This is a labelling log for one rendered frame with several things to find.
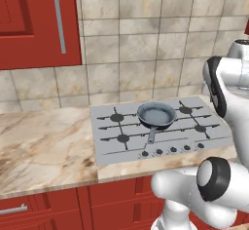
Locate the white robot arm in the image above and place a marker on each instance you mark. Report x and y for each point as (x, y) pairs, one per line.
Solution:
(194, 191)

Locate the red drawer front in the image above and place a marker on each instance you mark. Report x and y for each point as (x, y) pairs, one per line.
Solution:
(48, 208)

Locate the dark blue frying pan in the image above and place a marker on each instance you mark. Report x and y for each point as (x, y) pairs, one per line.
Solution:
(156, 115)

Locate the red wall cupboard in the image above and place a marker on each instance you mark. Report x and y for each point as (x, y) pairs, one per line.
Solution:
(247, 27)

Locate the red wall cupboard door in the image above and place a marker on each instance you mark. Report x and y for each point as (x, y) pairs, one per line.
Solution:
(32, 48)

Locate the black hob knob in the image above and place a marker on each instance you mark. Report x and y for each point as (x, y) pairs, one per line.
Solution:
(173, 149)
(145, 153)
(159, 151)
(187, 147)
(200, 145)

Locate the grey hob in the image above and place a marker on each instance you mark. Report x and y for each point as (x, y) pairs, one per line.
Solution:
(129, 149)

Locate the red base cupboard door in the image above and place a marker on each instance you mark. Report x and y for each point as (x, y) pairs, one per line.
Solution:
(116, 204)

